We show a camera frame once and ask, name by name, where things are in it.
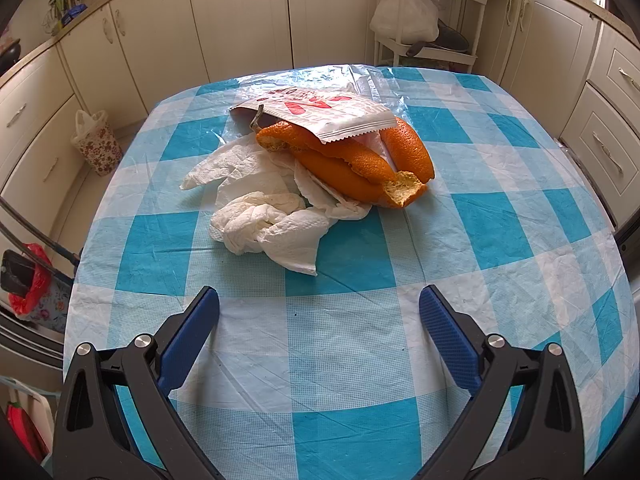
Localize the white tissue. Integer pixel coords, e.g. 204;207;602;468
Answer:
180;133;299;209
208;162;371;275

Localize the long orange peel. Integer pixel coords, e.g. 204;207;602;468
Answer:
250;118;435;209

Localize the white red snack wrapper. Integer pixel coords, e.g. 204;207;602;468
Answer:
231;87;396;144

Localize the floral bin red bag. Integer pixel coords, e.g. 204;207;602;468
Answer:
1;249;72;334

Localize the blue checkered tablecloth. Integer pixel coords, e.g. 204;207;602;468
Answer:
64;65;639;479

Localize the black frying pan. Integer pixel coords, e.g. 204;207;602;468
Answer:
406;20;470;58

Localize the white rack shelf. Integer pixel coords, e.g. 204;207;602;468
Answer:
370;0;488;73

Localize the white plastic bag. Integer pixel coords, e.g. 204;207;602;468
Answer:
370;0;439;44

